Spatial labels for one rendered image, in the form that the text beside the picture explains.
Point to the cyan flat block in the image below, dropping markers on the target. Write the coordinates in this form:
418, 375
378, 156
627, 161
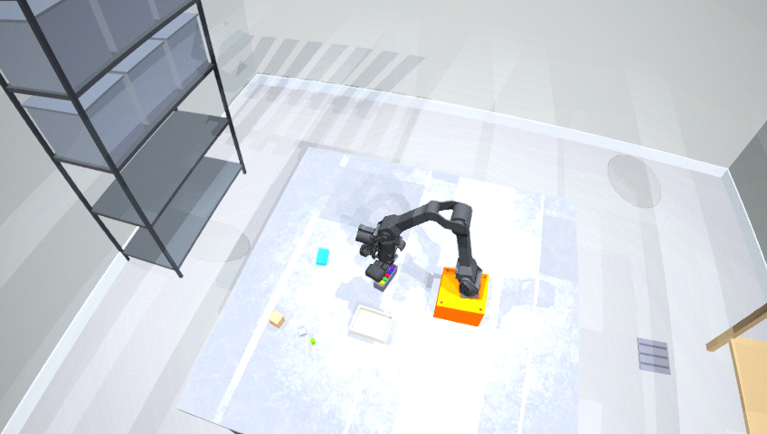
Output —
322, 257

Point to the white shallow tray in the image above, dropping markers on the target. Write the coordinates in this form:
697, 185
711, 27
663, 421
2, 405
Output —
372, 324

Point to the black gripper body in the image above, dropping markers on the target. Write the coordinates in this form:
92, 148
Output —
376, 271

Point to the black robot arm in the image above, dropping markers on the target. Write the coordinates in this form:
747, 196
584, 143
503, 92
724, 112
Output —
387, 234

